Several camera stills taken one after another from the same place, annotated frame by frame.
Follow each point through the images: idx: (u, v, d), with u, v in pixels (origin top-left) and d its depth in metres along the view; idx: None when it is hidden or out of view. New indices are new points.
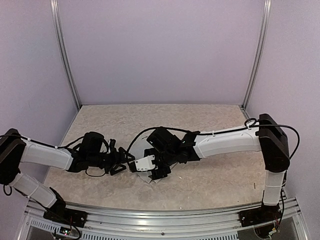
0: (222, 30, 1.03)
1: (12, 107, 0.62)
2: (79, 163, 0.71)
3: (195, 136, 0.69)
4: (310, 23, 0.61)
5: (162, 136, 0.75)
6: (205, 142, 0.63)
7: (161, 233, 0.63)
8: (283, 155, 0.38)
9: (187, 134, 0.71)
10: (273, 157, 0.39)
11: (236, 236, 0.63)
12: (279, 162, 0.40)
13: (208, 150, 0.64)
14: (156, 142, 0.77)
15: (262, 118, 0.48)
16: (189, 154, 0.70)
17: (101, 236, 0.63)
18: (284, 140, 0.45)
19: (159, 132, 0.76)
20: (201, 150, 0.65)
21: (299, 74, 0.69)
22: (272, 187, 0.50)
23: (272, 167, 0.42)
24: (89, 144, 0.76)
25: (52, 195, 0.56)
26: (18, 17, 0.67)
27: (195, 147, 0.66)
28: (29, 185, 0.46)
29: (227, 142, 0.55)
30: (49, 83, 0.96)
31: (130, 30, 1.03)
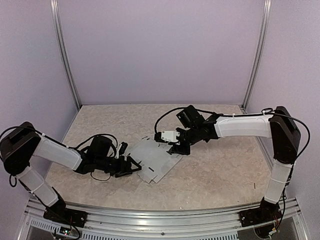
0: (222, 30, 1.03)
1: (12, 106, 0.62)
2: (87, 165, 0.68)
3: (218, 116, 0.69)
4: (310, 23, 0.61)
5: (191, 114, 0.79)
6: (225, 122, 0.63)
7: (161, 233, 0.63)
8: (290, 143, 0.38)
9: (212, 114, 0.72)
10: (282, 145, 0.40)
11: (236, 236, 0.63)
12: (286, 151, 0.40)
13: (226, 131, 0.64)
14: (183, 120, 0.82)
15: (278, 109, 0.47)
16: (210, 132, 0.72)
17: (101, 236, 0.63)
18: (298, 134, 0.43)
19: (189, 111, 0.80)
20: (220, 129, 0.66)
21: (299, 74, 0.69)
22: (275, 182, 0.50)
23: (280, 157, 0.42)
24: (98, 146, 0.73)
25: (54, 194, 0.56)
26: (18, 17, 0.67)
27: (215, 125, 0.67)
28: (35, 181, 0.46)
29: (245, 125, 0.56)
30: (48, 82, 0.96)
31: (131, 30, 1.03)
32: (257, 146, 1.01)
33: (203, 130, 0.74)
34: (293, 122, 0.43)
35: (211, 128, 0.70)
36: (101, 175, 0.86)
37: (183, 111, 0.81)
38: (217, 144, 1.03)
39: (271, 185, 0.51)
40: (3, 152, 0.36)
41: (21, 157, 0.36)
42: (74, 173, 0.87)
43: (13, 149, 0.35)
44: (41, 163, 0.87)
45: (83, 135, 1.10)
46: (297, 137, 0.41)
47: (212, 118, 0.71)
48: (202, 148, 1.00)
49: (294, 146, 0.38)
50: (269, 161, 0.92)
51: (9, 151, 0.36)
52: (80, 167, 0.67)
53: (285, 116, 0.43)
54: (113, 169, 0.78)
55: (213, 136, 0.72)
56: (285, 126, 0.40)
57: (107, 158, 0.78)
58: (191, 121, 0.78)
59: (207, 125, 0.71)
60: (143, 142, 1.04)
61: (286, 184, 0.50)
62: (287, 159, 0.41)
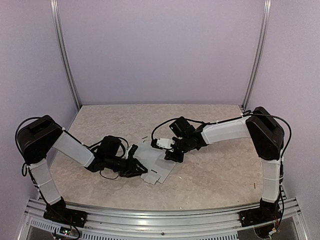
0: (222, 31, 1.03)
1: (12, 107, 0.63)
2: (97, 163, 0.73)
3: (205, 125, 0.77)
4: (310, 22, 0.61)
5: (182, 125, 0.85)
6: (209, 129, 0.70)
7: (161, 233, 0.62)
8: (269, 141, 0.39)
9: (202, 124, 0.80)
10: (261, 142, 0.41)
11: (236, 236, 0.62)
12: (269, 148, 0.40)
13: (213, 137, 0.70)
14: (175, 130, 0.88)
15: (256, 110, 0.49)
16: (199, 140, 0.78)
17: (100, 236, 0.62)
18: (280, 131, 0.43)
19: (180, 122, 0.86)
20: (206, 136, 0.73)
21: (299, 74, 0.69)
22: (270, 180, 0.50)
23: (263, 154, 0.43)
24: (107, 146, 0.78)
25: (57, 193, 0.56)
26: (18, 17, 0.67)
27: (202, 133, 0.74)
28: (44, 174, 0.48)
29: (227, 129, 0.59)
30: (48, 82, 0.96)
31: (131, 31, 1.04)
32: None
33: (192, 139, 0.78)
34: (272, 120, 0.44)
35: (198, 136, 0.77)
36: (102, 175, 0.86)
37: (175, 122, 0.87)
38: (217, 144, 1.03)
39: (267, 184, 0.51)
40: (23, 140, 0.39)
41: (40, 147, 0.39)
42: (74, 173, 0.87)
43: (34, 139, 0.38)
44: None
45: (83, 135, 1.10)
46: (279, 134, 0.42)
47: (201, 128, 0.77)
48: (202, 148, 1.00)
49: (275, 142, 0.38)
50: None
51: (29, 140, 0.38)
52: (92, 166, 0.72)
53: (262, 114, 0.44)
54: (121, 169, 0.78)
55: (202, 144, 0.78)
56: (262, 125, 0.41)
57: (116, 158, 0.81)
58: (182, 130, 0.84)
59: (196, 134, 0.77)
60: (144, 142, 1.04)
61: (279, 180, 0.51)
62: (271, 156, 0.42)
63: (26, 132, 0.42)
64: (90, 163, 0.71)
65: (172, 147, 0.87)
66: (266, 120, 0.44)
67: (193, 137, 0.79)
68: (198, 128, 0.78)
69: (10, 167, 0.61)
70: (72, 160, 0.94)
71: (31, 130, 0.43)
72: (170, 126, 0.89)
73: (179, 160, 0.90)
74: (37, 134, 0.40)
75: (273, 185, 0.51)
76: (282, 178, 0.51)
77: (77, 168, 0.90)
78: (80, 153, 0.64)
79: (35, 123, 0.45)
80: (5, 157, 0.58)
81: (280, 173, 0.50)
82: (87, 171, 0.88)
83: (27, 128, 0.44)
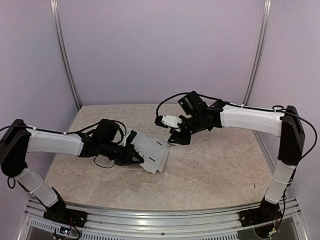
0: (221, 31, 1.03)
1: (12, 107, 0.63)
2: (91, 148, 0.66)
3: (224, 104, 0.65)
4: (310, 22, 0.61)
5: (194, 101, 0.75)
6: (232, 112, 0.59)
7: (160, 233, 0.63)
8: (297, 147, 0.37)
9: (218, 102, 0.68)
10: (288, 145, 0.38)
11: (236, 236, 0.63)
12: (293, 154, 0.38)
13: (234, 121, 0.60)
14: (185, 106, 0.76)
15: (288, 109, 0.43)
16: (214, 119, 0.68)
17: (100, 236, 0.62)
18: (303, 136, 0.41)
19: (191, 96, 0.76)
20: (225, 117, 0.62)
21: (299, 73, 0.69)
22: (280, 182, 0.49)
23: (284, 157, 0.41)
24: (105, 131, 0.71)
25: (53, 194, 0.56)
26: (18, 18, 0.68)
27: (221, 114, 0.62)
28: (35, 180, 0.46)
29: (253, 119, 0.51)
30: (49, 83, 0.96)
31: (130, 31, 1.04)
32: (257, 146, 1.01)
33: (207, 116, 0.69)
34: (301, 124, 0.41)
35: (216, 116, 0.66)
36: (102, 175, 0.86)
37: (186, 96, 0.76)
38: (217, 144, 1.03)
39: (275, 184, 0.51)
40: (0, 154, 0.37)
41: (16, 159, 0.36)
42: (74, 173, 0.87)
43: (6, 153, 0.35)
44: (42, 162, 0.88)
45: None
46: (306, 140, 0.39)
47: (219, 106, 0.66)
48: (202, 148, 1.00)
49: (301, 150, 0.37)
50: (269, 161, 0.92)
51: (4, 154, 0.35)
52: (85, 149, 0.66)
53: (296, 116, 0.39)
54: (117, 157, 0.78)
55: (217, 124, 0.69)
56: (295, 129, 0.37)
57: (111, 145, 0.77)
58: (193, 107, 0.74)
59: (212, 111, 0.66)
60: None
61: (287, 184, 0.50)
62: (290, 160, 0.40)
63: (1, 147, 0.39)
64: (82, 149, 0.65)
65: (178, 126, 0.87)
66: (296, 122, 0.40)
67: (207, 114, 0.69)
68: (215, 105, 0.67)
69: None
70: (72, 160, 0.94)
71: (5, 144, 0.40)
72: (180, 102, 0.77)
73: (186, 141, 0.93)
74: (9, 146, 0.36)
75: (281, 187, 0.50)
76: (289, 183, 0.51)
77: (77, 168, 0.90)
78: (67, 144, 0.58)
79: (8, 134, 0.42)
80: None
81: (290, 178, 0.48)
82: (87, 171, 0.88)
83: (2, 142, 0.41)
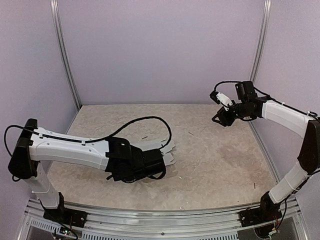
0: (222, 31, 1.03)
1: (13, 107, 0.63)
2: (121, 164, 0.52)
3: (271, 99, 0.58)
4: (310, 22, 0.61)
5: (249, 89, 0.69)
6: (273, 105, 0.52)
7: (161, 233, 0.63)
8: (316, 152, 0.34)
9: (266, 96, 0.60)
10: (310, 149, 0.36)
11: (236, 236, 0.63)
12: (311, 159, 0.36)
13: (272, 115, 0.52)
14: (239, 91, 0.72)
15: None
16: (257, 109, 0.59)
17: (100, 236, 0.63)
18: None
19: (247, 84, 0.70)
20: (266, 109, 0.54)
21: (300, 73, 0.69)
22: (287, 183, 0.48)
23: (302, 161, 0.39)
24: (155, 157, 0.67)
25: (54, 201, 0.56)
26: (18, 19, 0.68)
27: (264, 104, 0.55)
28: (41, 184, 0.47)
29: (287, 116, 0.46)
30: (48, 83, 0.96)
31: (130, 30, 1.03)
32: (257, 146, 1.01)
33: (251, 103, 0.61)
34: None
35: (260, 104, 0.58)
36: (101, 175, 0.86)
37: (242, 83, 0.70)
38: (217, 144, 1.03)
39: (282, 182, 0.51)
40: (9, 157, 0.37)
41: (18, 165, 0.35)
42: (74, 173, 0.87)
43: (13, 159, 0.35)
44: None
45: (83, 135, 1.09)
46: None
47: (265, 98, 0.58)
48: (202, 148, 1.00)
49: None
50: (269, 161, 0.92)
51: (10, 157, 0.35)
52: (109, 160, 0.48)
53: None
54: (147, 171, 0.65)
55: (259, 115, 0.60)
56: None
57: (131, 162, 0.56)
58: (245, 94, 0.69)
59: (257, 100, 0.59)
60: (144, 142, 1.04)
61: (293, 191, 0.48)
62: (307, 167, 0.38)
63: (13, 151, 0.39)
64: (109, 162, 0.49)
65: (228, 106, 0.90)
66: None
67: (252, 102, 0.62)
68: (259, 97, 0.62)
69: None
70: None
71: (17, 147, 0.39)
72: (236, 86, 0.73)
73: (227, 122, 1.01)
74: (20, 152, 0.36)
75: (285, 190, 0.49)
76: (295, 192, 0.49)
77: (77, 168, 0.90)
78: (88, 156, 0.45)
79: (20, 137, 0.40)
80: (4, 157, 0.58)
81: (297, 186, 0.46)
82: (87, 171, 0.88)
83: None
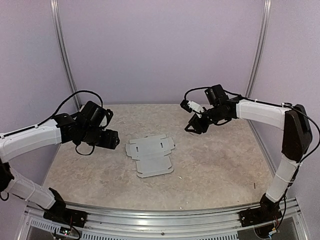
0: (222, 31, 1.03)
1: (13, 107, 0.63)
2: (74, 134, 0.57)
3: (242, 98, 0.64)
4: (310, 22, 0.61)
5: (218, 92, 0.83)
6: (247, 104, 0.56)
7: (161, 233, 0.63)
8: (297, 140, 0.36)
9: (238, 96, 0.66)
10: (290, 138, 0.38)
11: (236, 236, 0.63)
12: (294, 148, 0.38)
13: (247, 113, 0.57)
14: (210, 96, 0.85)
15: (296, 106, 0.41)
16: (231, 110, 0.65)
17: (101, 236, 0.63)
18: (309, 136, 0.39)
19: (216, 89, 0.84)
20: (240, 109, 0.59)
21: (299, 73, 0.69)
22: (280, 179, 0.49)
23: (286, 151, 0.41)
24: (92, 115, 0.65)
25: (50, 197, 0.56)
26: (18, 18, 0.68)
27: (237, 105, 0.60)
28: (26, 187, 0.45)
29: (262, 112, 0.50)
30: (48, 82, 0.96)
31: (130, 31, 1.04)
32: (257, 146, 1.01)
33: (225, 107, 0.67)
34: (309, 123, 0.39)
35: (233, 106, 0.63)
36: (101, 175, 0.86)
37: (211, 88, 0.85)
38: (217, 144, 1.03)
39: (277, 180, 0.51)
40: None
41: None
42: (74, 173, 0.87)
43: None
44: None
45: None
46: (308, 138, 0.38)
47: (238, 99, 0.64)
48: (202, 148, 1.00)
49: (303, 144, 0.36)
50: (269, 161, 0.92)
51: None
52: (66, 133, 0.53)
53: (301, 112, 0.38)
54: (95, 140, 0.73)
55: (233, 115, 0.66)
56: (299, 123, 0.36)
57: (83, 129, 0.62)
58: (216, 97, 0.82)
59: (230, 102, 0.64)
60: (144, 142, 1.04)
61: (289, 185, 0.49)
62: (293, 155, 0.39)
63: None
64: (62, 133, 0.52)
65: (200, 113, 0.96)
66: (303, 119, 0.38)
67: (225, 104, 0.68)
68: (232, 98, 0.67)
69: None
70: (72, 160, 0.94)
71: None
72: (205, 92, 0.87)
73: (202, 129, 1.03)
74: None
75: (281, 184, 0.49)
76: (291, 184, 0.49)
77: (77, 168, 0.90)
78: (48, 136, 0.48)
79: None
80: None
81: (292, 177, 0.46)
82: (87, 171, 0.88)
83: None
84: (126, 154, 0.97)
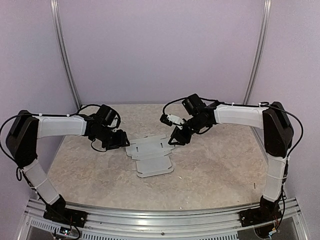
0: (221, 31, 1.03)
1: (13, 107, 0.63)
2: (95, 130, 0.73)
3: (220, 104, 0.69)
4: (310, 22, 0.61)
5: (194, 101, 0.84)
6: (224, 109, 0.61)
7: (161, 233, 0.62)
8: (279, 137, 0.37)
9: (215, 102, 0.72)
10: (272, 136, 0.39)
11: (236, 236, 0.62)
12: (277, 145, 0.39)
13: (226, 118, 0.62)
14: (187, 106, 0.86)
15: (273, 104, 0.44)
16: (210, 116, 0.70)
17: (100, 236, 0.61)
18: (290, 130, 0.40)
19: (192, 98, 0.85)
20: (219, 115, 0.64)
21: (299, 73, 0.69)
22: (272, 178, 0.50)
23: (270, 149, 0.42)
24: (106, 116, 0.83)
25: (54, 191, 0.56)
26: (18, 18, 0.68)
27: (215, 111, 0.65)
28: (38, 173, 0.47)
29: (240, 114, 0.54)
30: (49, 83, 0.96)
31: (130, 31, 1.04)
32: (257, 146, 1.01)
33: (203, 114, 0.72)
34: (287, 118, 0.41)
35: (211, 112, 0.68)
36: (101, 175, 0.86)
37: (187, 98, 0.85)
38: (217, 144, 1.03)
39: (271, 181, 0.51)
40: (11, 146, 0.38)
41: (27, 144, 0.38)
42: (74, 173, 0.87)
43: (17, 142, 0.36)
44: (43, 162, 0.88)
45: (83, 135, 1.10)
46: (289, 133, 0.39)
47: (215, 105, 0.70)
48: (202, 148, 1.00)
49: (284, 140, 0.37)
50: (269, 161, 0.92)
51: (15, 145, 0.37)
52: (89, 128, 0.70)
53: (279, 108, 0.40)
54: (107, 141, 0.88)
55: (213, 121, 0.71)
56: (277, 119, 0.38)
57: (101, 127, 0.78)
58: (194, 107, 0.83)
59: (208, 110, 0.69)
60: (144, 142, 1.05)
61: (282, 181, 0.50)
62: (278, 151, 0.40)
63: (12, 139, 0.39)
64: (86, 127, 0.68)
65: (181, 125, 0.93)
66: (281, 115, 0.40)
67: (204, 111, 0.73)
68: (210, 105, 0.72)
69: (9, 168, 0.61)
70: (72, 160, 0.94)
71: (14, 135, 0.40)
72: (183, 103, 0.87)
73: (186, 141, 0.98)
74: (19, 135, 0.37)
75: (275, 183, 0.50)
76: (285, 180, 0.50)
77: (77, 168, 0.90)
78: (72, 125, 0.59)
79: (17, 123, 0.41)
80: (5, 157, 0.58)
81: (284, 173, 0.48)
82: (87, 171, 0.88)
83: (10, 133, 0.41)
84: (126, 154, 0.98)
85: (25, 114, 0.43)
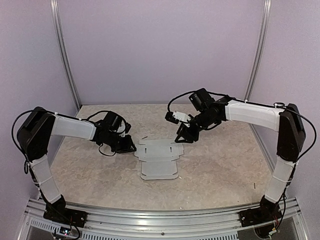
0: (222, 31, 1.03)
1: (13, 107, 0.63)
2: (102, 136, 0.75)
3: (230, 99, 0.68)
4: (311, 21, 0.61)
5: (202, 96, 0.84)
6: (237, 106, 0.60)
7: (161, 233, 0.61)
8: (293, 141, 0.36)
9: (224, 96, 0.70)
10: (287, 140, 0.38)
11: (236, 236, 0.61)
12: (291, 149, 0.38)
13: (236, 115, 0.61)
14: (195, 102, 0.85)
15: (289, 105, 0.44)
16: (220, 112, 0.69)
17: (100, 236, 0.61)
18: (303, 134, 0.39)
19: (200, 93, 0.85)
20: (230, 111, 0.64)
21: (299, 73, 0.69)
22: (277, 180, 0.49)
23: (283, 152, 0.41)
24: (113, 122, 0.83)
25: (55, 191, 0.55)
26: (18, 18, 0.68)
27: (226, 107, 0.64)
28: (46, 167, 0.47)
29: (252, 112, 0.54)
30: (48, 82, 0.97)
31: (130, 30, 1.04)
32: (257, 146, 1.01)
33: (213, 109, 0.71)
34: (302, 121, 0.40)
35: (221, 108, 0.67)
36: (101, 175, 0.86)
37: (195, 93, 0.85)
38: (217, 144, 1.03)
39: (274, 182, 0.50)
40: (23, 139, 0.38)
41: (40, 139, 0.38)
42: (74, 173, 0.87)
43: (32, 134, 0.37)
44: None
45: None
46: (302, 137, 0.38)
47: (225, 100, 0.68)
48: (202, 148, 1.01)
49: (298, 144, 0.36)
50: (269, 161, 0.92)
51: (28, 137, 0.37)
52: (97, 135, 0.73)
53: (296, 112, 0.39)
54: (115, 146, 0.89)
55: (222, 117, 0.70)
56: (294, 122, 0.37)
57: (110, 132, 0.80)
58: (202, 102, 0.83)
59: (218, 104, 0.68)
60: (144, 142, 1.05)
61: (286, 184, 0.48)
62: (291, 155, 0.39)
63: (25, 132, 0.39)
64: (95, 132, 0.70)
65: (188, 122, 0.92)
66: (296, 118, 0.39)
67: (213, 107, 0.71)
68: (220, 100, 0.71)
69: (9, 169, 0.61)
70: (72, 160, 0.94)
71: (27, 128, 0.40)
72: (190, 98, 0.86)
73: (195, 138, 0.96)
74: (33, 129, 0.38)
75: (279, 185, 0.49)
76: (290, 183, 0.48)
77: (77, 168, 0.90)
78: (83, 128, 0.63)
79: (32, 117, 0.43)
80: (5, 157, 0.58)
81: (289, 177, 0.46)
82: (87, 171, 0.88)
83: (22, 127, 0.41)
84: (126, 154, 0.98)
85: (41, 110, 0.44)
